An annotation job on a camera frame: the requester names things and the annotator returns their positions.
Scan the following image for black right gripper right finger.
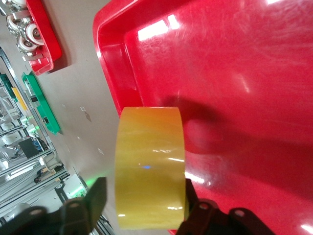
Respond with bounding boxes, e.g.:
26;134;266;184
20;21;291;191
175;178;277;235

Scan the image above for red plastic tray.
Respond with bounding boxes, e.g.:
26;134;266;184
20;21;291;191
92;0;313;235
24;0;63;76

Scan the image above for green plastic tray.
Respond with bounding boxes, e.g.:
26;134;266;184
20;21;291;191
21;72;61;135

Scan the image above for yellow panel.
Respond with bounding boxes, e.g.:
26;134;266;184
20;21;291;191
12;87;27;111

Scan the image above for yellow packing tape roll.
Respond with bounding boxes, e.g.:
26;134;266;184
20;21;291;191
114;106;190;230

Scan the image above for black monitor screen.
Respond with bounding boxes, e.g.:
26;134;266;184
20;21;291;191
18;138;40;159

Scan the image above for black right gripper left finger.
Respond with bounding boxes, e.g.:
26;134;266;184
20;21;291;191
0;177;108;235

